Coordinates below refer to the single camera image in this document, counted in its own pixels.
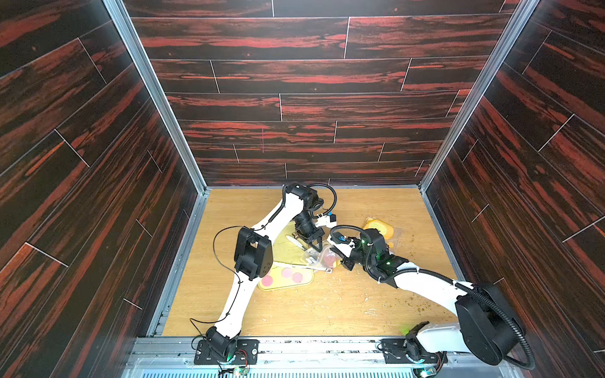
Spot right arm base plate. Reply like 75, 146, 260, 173
375, 338, 447, 365

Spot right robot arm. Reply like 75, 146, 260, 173
328, 225, 536, 371

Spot clear resealable bag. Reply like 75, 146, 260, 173
314, 244, 342, 271

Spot yellow plastic tray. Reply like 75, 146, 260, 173
258, 221, 314, 291

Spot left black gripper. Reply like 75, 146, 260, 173
292, 213, 325, 253

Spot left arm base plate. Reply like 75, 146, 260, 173
194, 338, 260, 365

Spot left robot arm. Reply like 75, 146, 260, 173
194, 183, 337, 364

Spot metal tongs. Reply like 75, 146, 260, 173
285, 235, 332, 274

